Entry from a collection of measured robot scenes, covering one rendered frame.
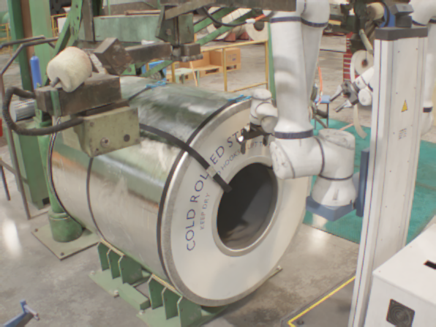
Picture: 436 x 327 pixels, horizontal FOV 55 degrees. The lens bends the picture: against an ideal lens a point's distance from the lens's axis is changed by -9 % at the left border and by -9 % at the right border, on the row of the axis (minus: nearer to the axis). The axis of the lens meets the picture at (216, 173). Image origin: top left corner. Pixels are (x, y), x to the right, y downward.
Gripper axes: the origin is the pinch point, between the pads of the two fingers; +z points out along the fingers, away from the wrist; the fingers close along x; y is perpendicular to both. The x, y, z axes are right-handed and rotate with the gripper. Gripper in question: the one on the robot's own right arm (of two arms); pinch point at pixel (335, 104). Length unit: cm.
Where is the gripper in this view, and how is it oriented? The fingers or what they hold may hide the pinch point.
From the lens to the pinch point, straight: 253.7
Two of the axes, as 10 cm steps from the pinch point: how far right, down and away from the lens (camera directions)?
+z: -6.7, 5.1, 5.3
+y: -6.7, -1.1, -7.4
